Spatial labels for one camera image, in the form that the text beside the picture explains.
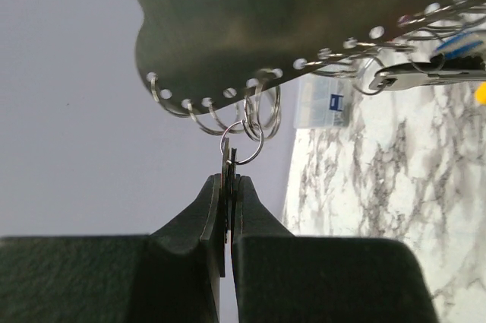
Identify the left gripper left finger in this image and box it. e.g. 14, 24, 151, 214
1, 175, 225, 322

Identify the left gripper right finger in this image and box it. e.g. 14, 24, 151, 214
232, 176, 438, 322

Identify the blue key tag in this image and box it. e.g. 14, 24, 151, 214
431, 30, 485, 60

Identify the clear plastic screw box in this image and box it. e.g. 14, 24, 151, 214
293, 74, 352, 129

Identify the yellow handled screwdriver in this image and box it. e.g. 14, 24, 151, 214
475, 82, 486, 105

